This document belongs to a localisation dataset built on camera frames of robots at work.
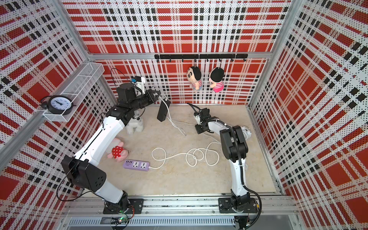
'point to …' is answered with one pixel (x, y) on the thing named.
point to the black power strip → (163, 110)
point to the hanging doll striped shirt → (197, 85)
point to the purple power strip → (136, 165)
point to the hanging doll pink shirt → (216, 78)
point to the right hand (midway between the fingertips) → (202, 127)
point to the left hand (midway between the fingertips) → (162, 91)
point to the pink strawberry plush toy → (119, 152)
